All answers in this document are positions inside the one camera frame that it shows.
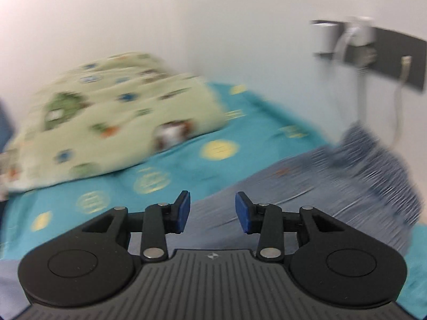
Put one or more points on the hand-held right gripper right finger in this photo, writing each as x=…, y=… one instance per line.
x=243, y=211

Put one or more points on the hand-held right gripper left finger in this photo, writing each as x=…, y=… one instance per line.
x=181, y=211

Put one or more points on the blue denim jeans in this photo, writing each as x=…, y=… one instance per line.
x=293, y=190

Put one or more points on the teal printed bed sheet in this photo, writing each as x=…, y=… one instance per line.
x=200, y=173

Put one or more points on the green printed fleece blanket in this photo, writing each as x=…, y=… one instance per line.
x=100, y=123

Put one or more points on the blue patterned cloth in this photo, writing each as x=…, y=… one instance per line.
x=373, y=180

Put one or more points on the white plug adapter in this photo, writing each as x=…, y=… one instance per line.
x=325, y=38

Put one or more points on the white charger plug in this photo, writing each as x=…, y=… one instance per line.
x=362, y=30

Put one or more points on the black wall socket panel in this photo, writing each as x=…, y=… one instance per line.
x=388, y=48

